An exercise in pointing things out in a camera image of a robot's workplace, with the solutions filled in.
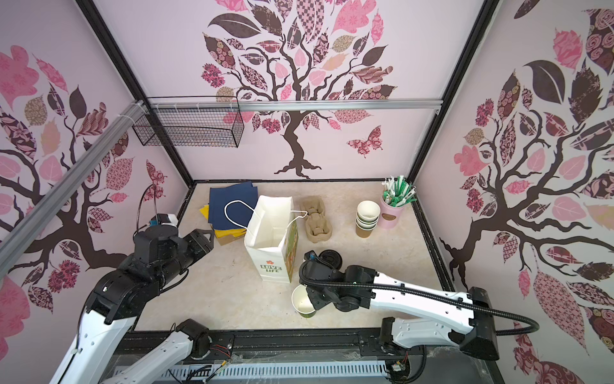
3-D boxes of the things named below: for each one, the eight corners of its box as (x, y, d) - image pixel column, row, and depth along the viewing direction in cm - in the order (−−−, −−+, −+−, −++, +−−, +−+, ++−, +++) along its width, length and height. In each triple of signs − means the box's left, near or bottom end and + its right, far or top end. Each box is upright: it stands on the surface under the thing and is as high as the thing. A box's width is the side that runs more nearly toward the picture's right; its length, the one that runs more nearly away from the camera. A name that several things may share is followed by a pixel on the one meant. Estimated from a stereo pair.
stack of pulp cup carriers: (309, 247, 98) (309, 238, 93) (301, 206, 112) (300, 196, 107) (333, 243, 99) (334, 234, 94) (321, 203, 113) (322, 193, 108)
